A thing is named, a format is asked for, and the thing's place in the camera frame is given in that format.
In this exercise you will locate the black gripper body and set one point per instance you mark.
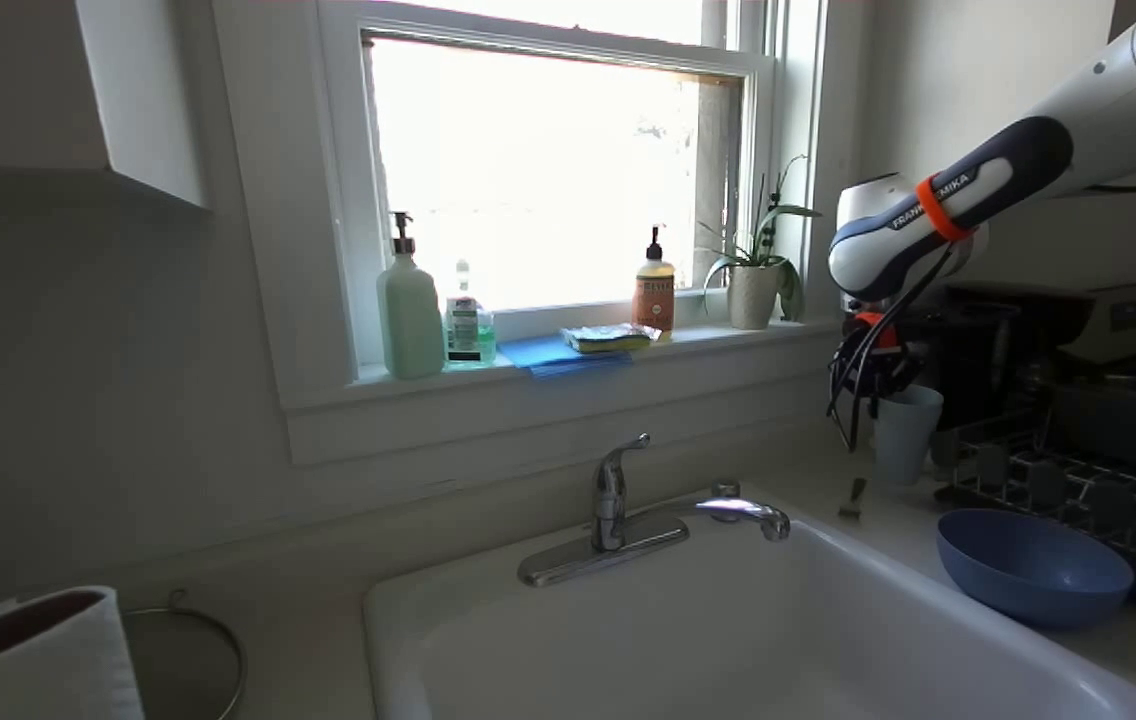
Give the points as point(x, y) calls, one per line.
point(879, 361)

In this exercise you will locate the blue plastic bowl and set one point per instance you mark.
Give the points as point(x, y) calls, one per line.
point(1035, 566)

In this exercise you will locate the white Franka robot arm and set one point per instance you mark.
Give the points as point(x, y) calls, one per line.
point(1102, 105)

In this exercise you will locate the chrome sink faucet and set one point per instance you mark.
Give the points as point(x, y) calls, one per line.
point(610, 507)

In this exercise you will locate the white kitchen sink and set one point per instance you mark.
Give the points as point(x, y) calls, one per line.
point(730, 641)

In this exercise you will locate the black coffee maker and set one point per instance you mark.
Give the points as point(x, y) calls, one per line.
point(993, 355)

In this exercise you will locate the potted plant in white pot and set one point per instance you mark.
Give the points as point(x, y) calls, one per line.
point(755, 294)

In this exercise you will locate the orange soap pump bottle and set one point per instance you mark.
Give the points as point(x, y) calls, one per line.
point(653, 299)

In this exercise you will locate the grey countertop appliance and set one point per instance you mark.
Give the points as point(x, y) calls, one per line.
point(1128, 323)

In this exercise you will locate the small dish with sponge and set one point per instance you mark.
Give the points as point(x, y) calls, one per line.
point(610, 338)

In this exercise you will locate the grey patterned drying mat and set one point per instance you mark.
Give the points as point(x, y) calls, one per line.
point(1102, 512)

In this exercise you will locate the white upper cabinet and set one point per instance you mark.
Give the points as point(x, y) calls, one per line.
point(970, 66)
point(128, 93)

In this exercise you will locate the blue cloth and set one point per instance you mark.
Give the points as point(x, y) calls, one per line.
point(533, 355)

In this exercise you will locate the small teal dish soap bottle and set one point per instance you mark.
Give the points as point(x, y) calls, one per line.
point(464, 334)

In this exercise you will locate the green soap pump bottle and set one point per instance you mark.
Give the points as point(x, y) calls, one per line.
point(410, 323)

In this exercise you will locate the white framed window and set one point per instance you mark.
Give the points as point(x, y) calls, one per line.
point(347, 201)

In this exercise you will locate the round metal strainer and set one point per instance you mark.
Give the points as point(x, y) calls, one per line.
point(188, 667)

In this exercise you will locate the white paper towel roll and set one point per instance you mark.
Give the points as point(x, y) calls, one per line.
point(32, 667)

